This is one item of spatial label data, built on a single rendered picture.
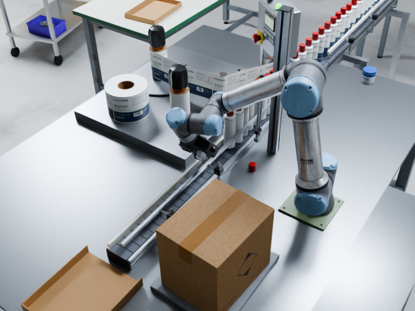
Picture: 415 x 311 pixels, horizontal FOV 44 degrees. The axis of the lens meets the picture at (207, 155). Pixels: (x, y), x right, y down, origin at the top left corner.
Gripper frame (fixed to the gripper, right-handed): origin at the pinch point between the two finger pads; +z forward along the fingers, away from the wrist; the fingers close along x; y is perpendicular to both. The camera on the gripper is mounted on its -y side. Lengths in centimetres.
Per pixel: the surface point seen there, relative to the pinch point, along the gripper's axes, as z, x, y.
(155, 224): -13.7, 35.0, -2.0
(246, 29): 217, -193, 145
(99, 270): -22, 59, 4
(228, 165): 9.2, -2.9, -5.4
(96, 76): 105, -51, 170
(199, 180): 0.5, 10.0, -1.7
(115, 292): -24, 62, -7
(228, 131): 3.4, -15.2, -0.5
